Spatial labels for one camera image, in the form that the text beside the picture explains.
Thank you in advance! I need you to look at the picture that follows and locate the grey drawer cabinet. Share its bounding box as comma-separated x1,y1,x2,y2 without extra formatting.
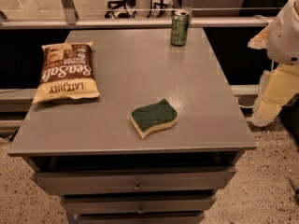
9,28,255,218

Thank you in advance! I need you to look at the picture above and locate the white cable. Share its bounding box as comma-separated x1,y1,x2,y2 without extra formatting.
235,97,257,110

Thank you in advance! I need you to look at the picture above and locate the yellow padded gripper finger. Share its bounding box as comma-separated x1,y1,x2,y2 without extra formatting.
250,63,299,127
248,25,270,49

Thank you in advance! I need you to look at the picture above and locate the green and yellow sponge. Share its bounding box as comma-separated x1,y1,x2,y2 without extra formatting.
131,99,178,139

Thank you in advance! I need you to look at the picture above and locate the black office chair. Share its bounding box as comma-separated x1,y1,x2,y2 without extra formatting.
105,0,135,19

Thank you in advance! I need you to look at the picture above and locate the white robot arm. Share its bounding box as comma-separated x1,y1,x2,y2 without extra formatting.
248,0,299,127

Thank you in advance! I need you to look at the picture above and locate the top grey drawer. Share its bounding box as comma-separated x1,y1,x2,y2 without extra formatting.
32,166,236,195

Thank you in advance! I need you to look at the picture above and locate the bottom grey drawer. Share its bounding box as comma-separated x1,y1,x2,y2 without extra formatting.
78,213,205,224

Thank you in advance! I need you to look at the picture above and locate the brown sea salt chip bag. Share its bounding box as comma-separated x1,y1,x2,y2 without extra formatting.
33,42,100,104

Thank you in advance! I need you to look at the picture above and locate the grey metal railing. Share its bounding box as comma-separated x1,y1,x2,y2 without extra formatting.
0,0,274,30

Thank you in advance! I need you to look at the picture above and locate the grey drawer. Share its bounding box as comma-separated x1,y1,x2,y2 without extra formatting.
32,166,236,195
62,194,216,215
78,213,205,224

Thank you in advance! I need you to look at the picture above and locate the middle grey drawer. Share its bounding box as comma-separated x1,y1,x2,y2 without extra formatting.
62,194,216,215

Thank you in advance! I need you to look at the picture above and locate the green soda can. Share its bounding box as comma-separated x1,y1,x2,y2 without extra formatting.
170,9,190,46

